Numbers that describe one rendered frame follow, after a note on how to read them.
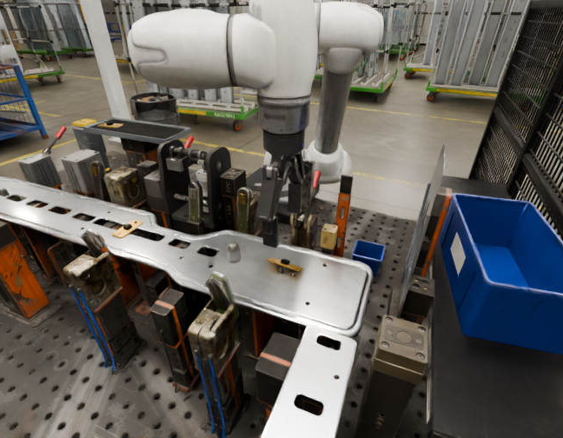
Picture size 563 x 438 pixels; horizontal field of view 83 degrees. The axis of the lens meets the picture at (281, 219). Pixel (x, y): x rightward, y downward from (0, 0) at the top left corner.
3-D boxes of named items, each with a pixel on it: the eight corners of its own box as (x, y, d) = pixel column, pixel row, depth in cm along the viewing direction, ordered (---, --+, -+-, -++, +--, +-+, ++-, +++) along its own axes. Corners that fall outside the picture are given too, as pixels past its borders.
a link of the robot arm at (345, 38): (301, 164, 160) (346, 165, 159) (301, 190, 151) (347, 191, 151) (314, -10, 94) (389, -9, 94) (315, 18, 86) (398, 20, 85)
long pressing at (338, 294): (-68, 204, 104) (-71, 200, 103) (4, 176, 121) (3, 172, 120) (357, 344, 60) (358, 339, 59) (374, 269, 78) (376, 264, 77)
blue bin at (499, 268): (460, 335, 57) (486, 282, 50) (436, 237, 81) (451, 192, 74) (568, 357, 53) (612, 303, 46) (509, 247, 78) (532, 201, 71)
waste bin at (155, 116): (133, 162, 382) (116, 98, 343) (165, 147, 423) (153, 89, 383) (165, 169, 364) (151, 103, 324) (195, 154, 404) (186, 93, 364)
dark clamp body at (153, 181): (157, 271, 119) (131, 179, 98) (180, 251, 130) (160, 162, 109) (182, 279, 116) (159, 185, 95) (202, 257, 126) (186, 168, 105)
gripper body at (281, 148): (274, 119, 61) (274, 164, 66) (254, 131, 54) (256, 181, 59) (311, 122, 59) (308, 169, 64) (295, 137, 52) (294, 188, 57)
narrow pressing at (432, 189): (393, 328, 62) (440, 165, 43) (398, 288, 70) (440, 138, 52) (396, 329, 61) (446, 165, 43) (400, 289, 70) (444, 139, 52)
